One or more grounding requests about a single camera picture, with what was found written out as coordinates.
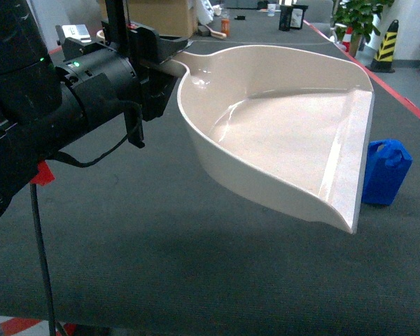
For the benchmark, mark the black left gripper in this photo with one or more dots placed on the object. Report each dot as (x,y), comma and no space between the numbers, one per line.
(108,81)

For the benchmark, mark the beige plastic dustpan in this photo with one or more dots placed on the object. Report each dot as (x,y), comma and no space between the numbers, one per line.
(282,127)

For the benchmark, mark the blue 3D printed part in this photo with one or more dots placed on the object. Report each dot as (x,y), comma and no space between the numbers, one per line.
(388,163)

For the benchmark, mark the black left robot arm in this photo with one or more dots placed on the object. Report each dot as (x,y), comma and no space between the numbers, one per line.
(45,107)

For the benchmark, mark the cardboard box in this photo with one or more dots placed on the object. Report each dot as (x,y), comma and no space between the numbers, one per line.
(172,18)

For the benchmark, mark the orange bottle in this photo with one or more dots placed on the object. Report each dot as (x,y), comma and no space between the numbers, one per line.
(225,25)

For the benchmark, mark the white paper cup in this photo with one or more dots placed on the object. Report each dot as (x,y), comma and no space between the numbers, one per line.
(271,8)

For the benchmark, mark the black box with label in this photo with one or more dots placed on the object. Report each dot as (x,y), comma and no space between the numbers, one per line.
(291,17)

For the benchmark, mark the red white traffic cone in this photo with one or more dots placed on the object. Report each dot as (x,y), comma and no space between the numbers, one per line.
(346,40)

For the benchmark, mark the green potted plant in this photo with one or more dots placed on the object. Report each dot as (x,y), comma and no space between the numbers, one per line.
(360,15)

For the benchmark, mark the yellow black traffic cone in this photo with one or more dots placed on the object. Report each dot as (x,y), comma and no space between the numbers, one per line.
(383,59)

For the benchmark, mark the wooden handled brush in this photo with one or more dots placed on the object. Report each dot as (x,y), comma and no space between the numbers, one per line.
(205,30)

